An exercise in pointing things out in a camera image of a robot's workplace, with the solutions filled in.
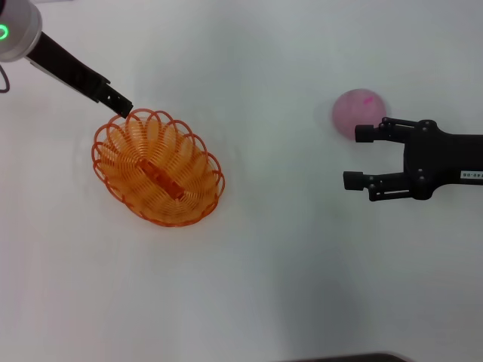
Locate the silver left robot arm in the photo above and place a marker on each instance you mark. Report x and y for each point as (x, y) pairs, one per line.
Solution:
(19, 30)

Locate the pink peach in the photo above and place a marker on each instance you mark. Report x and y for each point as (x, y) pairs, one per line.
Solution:
(351, 109)

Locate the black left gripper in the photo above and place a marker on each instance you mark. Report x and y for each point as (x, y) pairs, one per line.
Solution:
(68, 66)

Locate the dark rounded robot base edge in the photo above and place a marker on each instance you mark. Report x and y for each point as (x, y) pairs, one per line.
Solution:
(358, 358)

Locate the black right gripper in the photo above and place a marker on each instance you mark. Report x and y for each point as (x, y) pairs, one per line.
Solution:
(445, 158)

